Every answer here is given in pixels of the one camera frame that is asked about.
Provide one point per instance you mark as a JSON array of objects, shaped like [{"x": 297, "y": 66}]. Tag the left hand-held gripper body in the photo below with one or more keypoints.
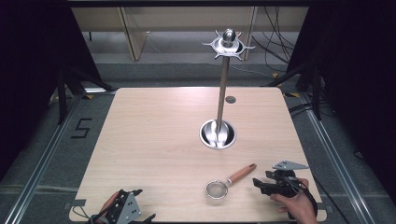
[{"x": 127, "y": 208}]

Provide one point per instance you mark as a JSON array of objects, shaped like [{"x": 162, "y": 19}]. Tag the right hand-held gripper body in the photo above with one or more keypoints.
[{"x": 285, "y": 185}]

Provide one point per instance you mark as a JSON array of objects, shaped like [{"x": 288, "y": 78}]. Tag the person's left hand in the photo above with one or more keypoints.
[{"x": 107, "y": 203}]

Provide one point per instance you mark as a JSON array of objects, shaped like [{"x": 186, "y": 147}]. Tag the person's right hand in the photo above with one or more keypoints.
[{"x": 300, "y": 208}]

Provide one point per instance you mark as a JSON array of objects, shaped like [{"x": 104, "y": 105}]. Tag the black metal stand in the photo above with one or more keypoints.
[
  {"x": 62, "y": 99},
  {"x": 316, "y": 93}
]

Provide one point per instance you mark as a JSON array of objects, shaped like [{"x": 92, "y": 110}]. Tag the metal utensil stand with hooks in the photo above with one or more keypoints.
[{"x": 221, "y": 93}]

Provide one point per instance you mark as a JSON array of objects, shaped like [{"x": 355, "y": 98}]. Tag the dark curtain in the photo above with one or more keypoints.
[
  {"x": 28, "y": 77},
  {"x": 361, "y": 77}
]

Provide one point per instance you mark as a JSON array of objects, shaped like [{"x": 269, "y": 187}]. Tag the aluminium floor rail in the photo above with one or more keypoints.
[
  {"x": 336, "y": 155},
  {"x": 43, "y": 158}
]

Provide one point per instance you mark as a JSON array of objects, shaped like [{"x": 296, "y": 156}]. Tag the black frame beam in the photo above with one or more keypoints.
[{"x": 186, "y": 3}]

